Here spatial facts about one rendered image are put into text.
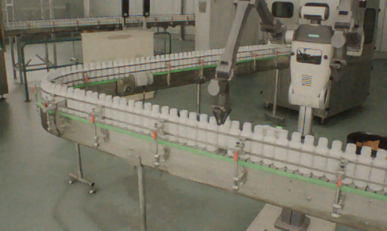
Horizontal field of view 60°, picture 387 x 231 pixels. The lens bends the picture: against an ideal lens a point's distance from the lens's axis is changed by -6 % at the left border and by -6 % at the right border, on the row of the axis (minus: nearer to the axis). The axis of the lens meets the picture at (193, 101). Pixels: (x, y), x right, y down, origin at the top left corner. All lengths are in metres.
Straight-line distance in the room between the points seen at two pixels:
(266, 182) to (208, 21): 6.30
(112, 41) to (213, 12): 2.74
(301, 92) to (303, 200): 0.73
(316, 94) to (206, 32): 5.83
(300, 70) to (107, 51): 4.16
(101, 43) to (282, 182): 4.55
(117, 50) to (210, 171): 4.36
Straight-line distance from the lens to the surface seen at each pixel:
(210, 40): 7.74
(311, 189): 1.58
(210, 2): 7.68
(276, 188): 1.63
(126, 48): 5.97
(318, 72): 2.06
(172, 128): 1.81
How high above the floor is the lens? 1.71
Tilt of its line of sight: 16 degrees down
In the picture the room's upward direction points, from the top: 1 degrees clockwise
